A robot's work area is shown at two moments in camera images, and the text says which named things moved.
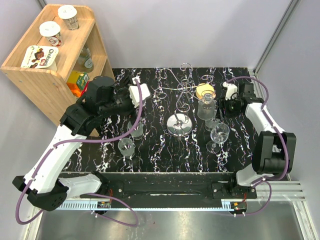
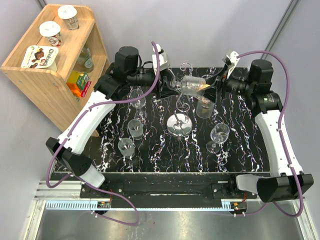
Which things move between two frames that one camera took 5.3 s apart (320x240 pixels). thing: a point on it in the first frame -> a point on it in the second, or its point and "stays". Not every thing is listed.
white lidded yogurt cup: (51, 30) stays
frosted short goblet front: (126, 147) stays
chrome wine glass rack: (180, 124) stays
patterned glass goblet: (210, 125) -> (191, 85)
